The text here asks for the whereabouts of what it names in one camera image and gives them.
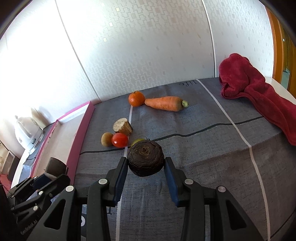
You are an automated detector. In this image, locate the dark purple beet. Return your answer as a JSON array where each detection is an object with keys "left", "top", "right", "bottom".
[{"left": 127, "top": 140, "right": 165, "bottom": 177}]

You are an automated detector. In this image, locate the bedside cabinet with vase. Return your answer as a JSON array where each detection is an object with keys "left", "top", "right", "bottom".
[{"left": 0, "top": 142, "right": 20, "bottom": 175}]

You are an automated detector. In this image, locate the pink rimmed white tray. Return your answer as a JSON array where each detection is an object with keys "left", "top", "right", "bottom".
[{"left": 30, "top": 101, "right": 95, "bottom": 184}]

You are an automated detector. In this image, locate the orange with stem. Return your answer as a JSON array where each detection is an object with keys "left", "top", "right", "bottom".
[{"left": 128, "top": 91, "right": 145, "bottom": 107}]

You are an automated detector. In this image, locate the red tomato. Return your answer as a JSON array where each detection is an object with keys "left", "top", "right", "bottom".
[{"left": 111, "top": 133, "right": 128, "bottom": 148}]

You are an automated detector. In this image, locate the grey patterned tablecloth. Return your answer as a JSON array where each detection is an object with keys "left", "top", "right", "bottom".
[{"left": 74, "top": 78, "right": 295, "bottom": 240}]

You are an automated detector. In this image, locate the wooden door frame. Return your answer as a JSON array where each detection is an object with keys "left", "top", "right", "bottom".
[{"left": 266, "top": 8, "right": 295, "bottom": 97}]

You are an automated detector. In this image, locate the pale cut eggplant piece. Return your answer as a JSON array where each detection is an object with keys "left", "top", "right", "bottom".
[{"left": 113, "top": 118, "right": 133, "bottom": 136}]

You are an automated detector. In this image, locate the dark eggplant cylinder piece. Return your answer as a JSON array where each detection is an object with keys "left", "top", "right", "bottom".
[{"left": 45, "top": 157, "right": 68, "bottom": 180}]

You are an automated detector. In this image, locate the white electric kettle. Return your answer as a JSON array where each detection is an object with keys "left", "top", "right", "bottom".
[{"left": 15, "top": 115, "right": 44, "bottom": 155}]

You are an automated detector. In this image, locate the yellow brown kiwi fruit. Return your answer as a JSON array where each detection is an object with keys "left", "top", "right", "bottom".
[{"left": 101, "top": 132, "right": 113, "bottom": 147}]

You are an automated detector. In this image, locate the red bed cover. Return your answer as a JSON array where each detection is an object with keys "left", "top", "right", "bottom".
[{"left": 0, "top": 174, "right": 11, "bottom": 193}]

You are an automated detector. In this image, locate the orange carrot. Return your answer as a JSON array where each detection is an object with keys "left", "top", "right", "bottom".
[{"left": 144, "top": 96, "right": 189, "bottom": 112}]

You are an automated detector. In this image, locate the dark red towel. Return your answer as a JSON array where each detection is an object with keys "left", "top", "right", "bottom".
[{"left": 219, "top": 53, "right": 295, "bottom": 146}]

